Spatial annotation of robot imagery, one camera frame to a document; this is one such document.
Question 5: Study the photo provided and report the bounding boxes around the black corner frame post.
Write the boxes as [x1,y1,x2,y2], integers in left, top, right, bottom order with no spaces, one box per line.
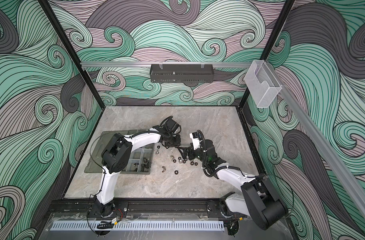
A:
[38,0,105,111]
[239,1,295,110]

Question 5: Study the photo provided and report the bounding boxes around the black corner frame post left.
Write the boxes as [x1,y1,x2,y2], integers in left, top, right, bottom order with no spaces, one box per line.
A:
[38,0,105,111]

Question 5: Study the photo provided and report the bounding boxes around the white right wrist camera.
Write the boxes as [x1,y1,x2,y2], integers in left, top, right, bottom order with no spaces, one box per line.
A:
[189,132,202,150]

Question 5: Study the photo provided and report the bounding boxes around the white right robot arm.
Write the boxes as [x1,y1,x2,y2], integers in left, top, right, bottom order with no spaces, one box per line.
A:
[177,140,289,230]

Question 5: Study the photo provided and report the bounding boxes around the green plastic organizer box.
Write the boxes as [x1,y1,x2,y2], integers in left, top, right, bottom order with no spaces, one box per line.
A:
[84,130,155,175]

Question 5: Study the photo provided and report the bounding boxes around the white slotted cable duct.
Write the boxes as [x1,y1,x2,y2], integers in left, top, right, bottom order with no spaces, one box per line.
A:
[49,220,225,232]

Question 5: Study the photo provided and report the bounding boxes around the clear plastic wall bin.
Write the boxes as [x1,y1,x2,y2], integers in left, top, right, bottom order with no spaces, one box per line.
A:
[244,60,282,109]

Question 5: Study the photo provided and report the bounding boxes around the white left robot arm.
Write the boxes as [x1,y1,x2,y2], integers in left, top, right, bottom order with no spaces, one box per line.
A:
[93,116,181,216]

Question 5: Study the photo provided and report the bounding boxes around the aluminium wall rail back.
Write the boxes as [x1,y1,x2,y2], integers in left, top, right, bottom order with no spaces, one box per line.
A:
[80,61,252,69]

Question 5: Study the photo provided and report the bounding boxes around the black corner frame post right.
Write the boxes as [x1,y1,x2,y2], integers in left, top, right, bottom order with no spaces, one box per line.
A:
[239,1,295,110]

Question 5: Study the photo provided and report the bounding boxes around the aluminium wall rail right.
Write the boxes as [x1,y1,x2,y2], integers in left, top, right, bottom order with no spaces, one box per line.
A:
[265,62,365,219]

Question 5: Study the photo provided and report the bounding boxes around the aluminium wall rail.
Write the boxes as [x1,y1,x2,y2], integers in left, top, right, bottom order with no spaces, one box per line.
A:
[265,62,365,219]
[80,61,252,69]

